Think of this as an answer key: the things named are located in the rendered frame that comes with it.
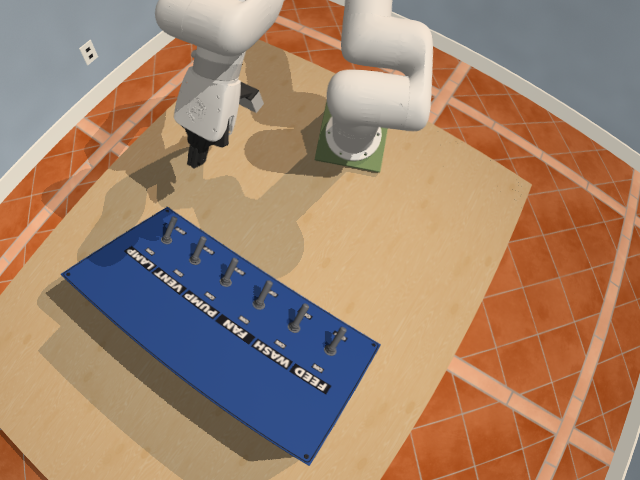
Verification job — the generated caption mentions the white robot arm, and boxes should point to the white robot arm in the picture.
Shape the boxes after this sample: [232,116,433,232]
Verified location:
[155,0,433,161]

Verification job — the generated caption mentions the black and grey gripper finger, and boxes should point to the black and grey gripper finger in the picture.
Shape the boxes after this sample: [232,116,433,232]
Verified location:
[191,120,229,169]
[182,126,200,166]

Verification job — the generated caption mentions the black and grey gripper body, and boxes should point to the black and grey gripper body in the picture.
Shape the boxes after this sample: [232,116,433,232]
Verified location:
[174,66,241,142]

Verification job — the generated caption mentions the blue switch panel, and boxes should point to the blue switch panel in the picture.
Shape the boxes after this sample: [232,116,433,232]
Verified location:
[61,207,381,466]

